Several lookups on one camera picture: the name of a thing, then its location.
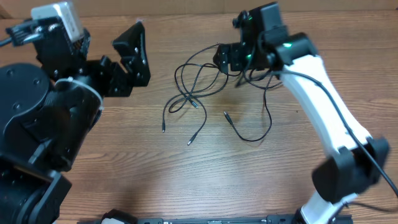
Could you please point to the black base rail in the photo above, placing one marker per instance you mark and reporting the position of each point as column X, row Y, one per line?
column 117, row 216

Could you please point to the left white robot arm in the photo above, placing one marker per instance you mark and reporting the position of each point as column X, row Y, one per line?
column 48, row 109

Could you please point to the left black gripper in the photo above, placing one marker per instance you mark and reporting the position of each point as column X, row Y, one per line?
column 118, row 84

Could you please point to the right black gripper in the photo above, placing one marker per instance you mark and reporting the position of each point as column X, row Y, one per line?
column 234, row 50

